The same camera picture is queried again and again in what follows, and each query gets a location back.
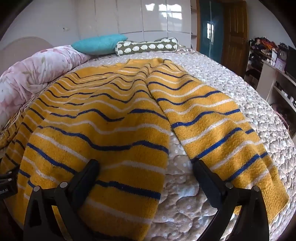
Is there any yellow striped knit sweater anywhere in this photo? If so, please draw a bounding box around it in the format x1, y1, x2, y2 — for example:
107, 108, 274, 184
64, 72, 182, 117
0, 58, 290, 241

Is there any pile of colourful clothes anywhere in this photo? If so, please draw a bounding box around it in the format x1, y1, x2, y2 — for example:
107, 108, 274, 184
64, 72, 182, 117
250, 37, 278, 55

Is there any beige quilted bedspread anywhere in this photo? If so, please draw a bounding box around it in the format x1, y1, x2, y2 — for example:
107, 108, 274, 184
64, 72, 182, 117
0, 47, 296, 241

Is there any pink floral duvet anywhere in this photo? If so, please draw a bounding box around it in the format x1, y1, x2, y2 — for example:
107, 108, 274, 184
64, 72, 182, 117
0, 45, 91, 128

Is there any pink padded headboard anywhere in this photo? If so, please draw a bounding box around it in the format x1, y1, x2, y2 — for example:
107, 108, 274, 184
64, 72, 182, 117
0, 37, 53, 74

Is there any white shelf unit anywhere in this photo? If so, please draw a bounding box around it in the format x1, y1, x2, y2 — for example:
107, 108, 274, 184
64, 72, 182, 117
255, 60, 296, 140

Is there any black monitor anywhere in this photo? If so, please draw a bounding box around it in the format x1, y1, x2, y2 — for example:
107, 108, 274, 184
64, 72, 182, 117
285, 46, 296, 79

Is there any teal pillow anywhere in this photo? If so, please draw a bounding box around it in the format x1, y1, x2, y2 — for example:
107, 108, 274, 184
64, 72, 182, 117
71, 34, 128, 55

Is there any small desk clock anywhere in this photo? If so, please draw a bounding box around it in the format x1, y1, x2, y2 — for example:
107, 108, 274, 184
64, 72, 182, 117
277, 49, 287, 62

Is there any olive bolster with white sheep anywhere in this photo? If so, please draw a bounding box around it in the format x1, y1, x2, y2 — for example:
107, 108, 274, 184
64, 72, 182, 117
115, 38, 179, 56

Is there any brown wooden door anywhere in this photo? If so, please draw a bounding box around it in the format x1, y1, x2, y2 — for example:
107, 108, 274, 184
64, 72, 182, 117
221, 1, 249, 77

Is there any white glossy wardrobe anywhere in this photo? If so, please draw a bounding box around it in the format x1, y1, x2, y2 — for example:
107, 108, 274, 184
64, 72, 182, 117
75, 0, 197, 49

